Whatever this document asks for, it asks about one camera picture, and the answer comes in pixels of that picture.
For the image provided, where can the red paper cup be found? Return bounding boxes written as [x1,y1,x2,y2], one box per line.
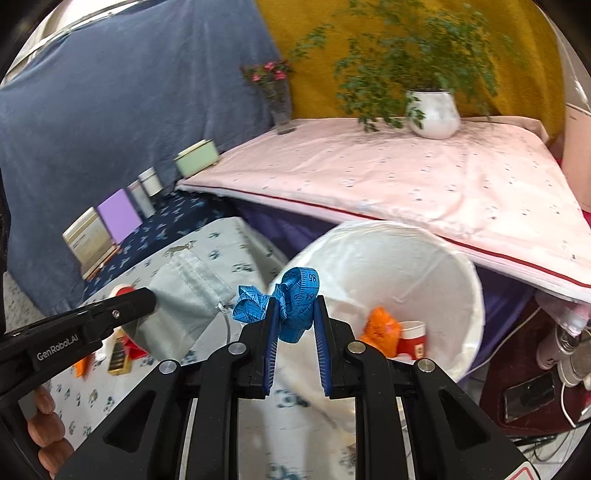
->
[109,284,147,360]
[397,321,427,360]

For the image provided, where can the blue grey blanket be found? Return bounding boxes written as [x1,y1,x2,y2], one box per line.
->
[1,0,277,315]

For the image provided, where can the black gold cigarette pack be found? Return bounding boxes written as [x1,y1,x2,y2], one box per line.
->
[107,334,132,376]

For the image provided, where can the white trash bin with liner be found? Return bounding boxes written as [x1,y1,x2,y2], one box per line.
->
[284,221,485,381]

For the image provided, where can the panda print tablecloth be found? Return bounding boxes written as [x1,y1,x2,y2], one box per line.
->
[49,218,356,479]

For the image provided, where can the pink bed sheet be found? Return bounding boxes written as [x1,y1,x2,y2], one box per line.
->
[178,117,590,302]

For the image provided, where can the person's left hand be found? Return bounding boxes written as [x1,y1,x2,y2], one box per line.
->
[27,386,74,479]

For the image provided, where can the white tall tube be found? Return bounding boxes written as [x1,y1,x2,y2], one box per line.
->
[127,180,155,219]

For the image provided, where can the smartphone on red surface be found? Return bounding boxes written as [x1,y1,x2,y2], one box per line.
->
[504,372,556,423]

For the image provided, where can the beige gold gift box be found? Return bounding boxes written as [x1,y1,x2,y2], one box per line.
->
[62,207,119,280]

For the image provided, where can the glass vase pink flowers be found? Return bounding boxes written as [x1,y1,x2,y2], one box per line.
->
[240,60,296,135]

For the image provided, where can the blue measuring tape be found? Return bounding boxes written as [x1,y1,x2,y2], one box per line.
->
[232,267,320,343]

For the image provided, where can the yellow blanket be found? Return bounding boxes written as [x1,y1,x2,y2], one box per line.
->
[259,1,565,136]

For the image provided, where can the mint green tissue box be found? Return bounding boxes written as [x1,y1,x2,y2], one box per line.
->
[174,139,219,178]

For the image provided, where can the orange snack wrapper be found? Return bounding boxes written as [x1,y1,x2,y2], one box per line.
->
[360,307,402,358]

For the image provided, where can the white round jar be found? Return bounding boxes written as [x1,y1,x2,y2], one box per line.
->
[138,167,163,198]

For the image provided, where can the white pot green plant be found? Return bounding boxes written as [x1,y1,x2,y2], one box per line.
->
[288,1,526,132]

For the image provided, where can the purple card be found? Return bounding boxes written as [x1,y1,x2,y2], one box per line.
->
[97,189,141,245]

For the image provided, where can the navy floral cloth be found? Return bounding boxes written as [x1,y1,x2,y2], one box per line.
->
[83,191,238,300]

